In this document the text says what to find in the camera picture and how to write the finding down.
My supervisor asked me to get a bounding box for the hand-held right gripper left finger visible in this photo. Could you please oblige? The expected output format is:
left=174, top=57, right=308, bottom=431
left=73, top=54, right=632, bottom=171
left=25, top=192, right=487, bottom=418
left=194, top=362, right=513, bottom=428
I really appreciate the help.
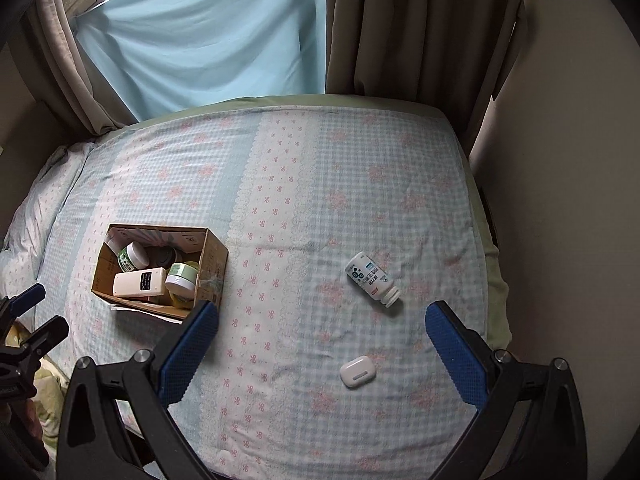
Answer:
left=56, top=300, right=219, bottom=480

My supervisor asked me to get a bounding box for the cardboard box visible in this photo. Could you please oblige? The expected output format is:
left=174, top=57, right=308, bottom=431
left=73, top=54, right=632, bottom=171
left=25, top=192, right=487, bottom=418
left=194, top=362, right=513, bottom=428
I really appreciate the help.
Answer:
left=90, top=223, right=229, bottom=322

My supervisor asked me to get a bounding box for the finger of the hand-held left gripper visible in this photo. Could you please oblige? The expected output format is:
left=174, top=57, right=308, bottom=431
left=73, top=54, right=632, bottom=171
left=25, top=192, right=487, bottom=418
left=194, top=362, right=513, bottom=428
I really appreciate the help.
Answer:
left=0, top=316, right=70, bottom=367
left=0, top=283, right=47, bottom=322

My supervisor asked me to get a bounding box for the white jar with green label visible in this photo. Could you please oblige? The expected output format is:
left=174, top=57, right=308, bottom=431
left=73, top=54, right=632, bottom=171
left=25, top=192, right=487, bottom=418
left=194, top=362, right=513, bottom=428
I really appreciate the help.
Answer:
left=116, top=241, right=149, bottom=272

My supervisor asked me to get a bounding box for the floral pillow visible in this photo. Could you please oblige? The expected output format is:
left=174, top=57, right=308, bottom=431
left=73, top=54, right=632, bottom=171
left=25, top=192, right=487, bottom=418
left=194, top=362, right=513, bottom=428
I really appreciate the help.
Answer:
left=0, top=142, right=96, bottom=261

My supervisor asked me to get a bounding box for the pale green blanket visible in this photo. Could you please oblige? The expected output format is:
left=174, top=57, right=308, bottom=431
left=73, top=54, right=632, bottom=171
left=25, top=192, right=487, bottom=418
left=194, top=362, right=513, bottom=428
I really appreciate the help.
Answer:
left=7, top=322, right=71, bottom=456

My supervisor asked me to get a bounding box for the green mattress cover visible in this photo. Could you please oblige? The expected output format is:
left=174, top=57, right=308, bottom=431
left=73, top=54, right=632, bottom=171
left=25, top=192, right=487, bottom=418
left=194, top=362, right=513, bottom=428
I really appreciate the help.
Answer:
left=95, top=94, right=513, bottom=353

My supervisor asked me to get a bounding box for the beige curtain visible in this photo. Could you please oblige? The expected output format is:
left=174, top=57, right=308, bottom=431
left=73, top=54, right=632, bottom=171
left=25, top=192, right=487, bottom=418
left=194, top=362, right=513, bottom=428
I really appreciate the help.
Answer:
left=27, top=0, right=136, bottom=136
left=325, top=0, right=526, bottom=156

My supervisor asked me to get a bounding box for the white earbuds case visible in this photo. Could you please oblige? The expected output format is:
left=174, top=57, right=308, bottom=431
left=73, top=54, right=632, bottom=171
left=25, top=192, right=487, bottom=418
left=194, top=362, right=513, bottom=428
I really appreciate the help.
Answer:
left=339, top=355, right=378, bottom=389

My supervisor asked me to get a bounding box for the pale green lidded jar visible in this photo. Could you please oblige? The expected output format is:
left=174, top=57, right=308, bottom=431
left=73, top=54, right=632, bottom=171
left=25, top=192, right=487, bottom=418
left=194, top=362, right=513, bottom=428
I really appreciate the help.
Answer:
left=165, top=262, right=199, bottom=299

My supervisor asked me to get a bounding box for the white pill bottle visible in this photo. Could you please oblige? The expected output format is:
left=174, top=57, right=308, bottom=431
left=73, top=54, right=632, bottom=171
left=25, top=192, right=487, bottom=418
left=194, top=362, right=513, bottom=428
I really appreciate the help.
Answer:
left=345, top=252, right=401, bottom=308

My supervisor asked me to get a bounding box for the white remote control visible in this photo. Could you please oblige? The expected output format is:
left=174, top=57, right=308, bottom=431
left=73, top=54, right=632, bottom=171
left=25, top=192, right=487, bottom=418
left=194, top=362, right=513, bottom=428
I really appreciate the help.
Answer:
left=113, top=268, right=167, bottom=299

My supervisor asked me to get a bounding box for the floral checked bed sheet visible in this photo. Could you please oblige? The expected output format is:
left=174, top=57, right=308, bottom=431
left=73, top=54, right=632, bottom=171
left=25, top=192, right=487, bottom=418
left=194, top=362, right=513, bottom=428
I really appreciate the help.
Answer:
left=0, top=105, right=488, bottom=480

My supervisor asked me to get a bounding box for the light blue hanging cloth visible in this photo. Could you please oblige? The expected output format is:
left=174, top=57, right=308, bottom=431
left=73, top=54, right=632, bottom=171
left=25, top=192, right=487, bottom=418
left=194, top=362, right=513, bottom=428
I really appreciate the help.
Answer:
left=74, top=0, right=328, bottom=123

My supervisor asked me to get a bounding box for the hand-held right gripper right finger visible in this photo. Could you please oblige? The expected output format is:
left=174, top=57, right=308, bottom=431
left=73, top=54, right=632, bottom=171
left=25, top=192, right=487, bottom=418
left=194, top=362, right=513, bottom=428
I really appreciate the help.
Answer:
left=425, top=301, right=587, bottom=480

